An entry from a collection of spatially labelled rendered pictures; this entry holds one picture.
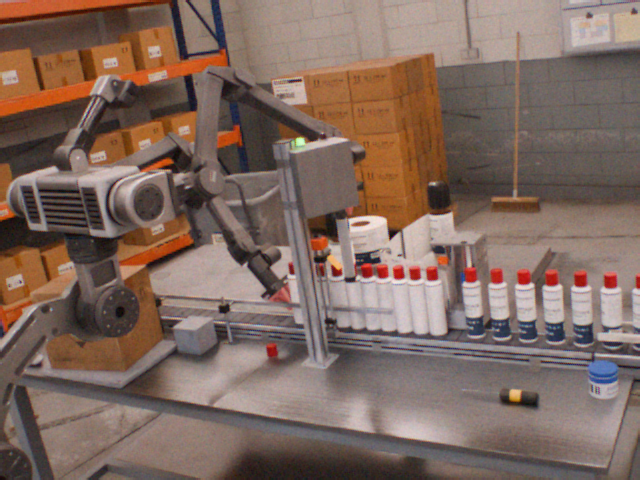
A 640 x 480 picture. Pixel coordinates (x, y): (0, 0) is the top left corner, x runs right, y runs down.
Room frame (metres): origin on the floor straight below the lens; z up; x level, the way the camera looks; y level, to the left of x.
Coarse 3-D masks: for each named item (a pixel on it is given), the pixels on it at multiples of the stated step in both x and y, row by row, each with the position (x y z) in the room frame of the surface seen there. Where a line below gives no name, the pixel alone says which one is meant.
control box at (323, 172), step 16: (320, 144) 2.04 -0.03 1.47; (336, 144) 2.03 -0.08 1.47; (304, 160) 1.99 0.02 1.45; (320, 160) 2.01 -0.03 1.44; (336, 160) 2.03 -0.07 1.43; (352, 160) 2.05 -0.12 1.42; (304, 176) 1.99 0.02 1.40; (320, 176) 2.00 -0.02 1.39; (336, 176) 2.02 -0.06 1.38; (352, 176) 2.04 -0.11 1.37; (304, 192) 1.98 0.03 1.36; (320, 192) 2.00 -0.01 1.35; (336, 192) 2.02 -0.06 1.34; (352, 192) 2.04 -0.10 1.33; (304, 208) 1.98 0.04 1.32; (320, 208) 2.00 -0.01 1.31; (336, 208) 2.02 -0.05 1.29
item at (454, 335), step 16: (224, 320) 2.36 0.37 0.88; (240, 320) 2.34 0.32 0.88; (256, 320) 2.32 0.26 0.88; (272, 320) 2.29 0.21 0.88; (288, 320) 2.27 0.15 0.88; (400, 336) 2.01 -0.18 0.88; (416, 336) 1.99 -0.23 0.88; (432, 336) 1.98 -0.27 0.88; (448, 336) 1.96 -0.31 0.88; (464, 336) 1.94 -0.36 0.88; (512, 336) 1.89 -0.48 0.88; (544, 336) 1.86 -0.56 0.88; (592, 352) 1.72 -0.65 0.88
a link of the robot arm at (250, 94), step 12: (240, 72) 2.18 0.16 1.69; (252, 84) 2.18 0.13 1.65; (240, 96) 2.21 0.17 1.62; (252, 96) 2.20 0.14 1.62; (264, 96) 2.23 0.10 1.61; (264, 108) 2.23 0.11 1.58; (276, 108) 2.24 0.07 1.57; (288, 108) 2.27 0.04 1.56; (276, 120) 2.27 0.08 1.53; (288, 120) 2.26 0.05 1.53; (300, 120) 2.28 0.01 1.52; (312, 120) 2.31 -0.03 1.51; (300, 132) 2.29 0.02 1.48; (312, 132) 2.29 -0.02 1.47; (324, 132) 2.30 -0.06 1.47
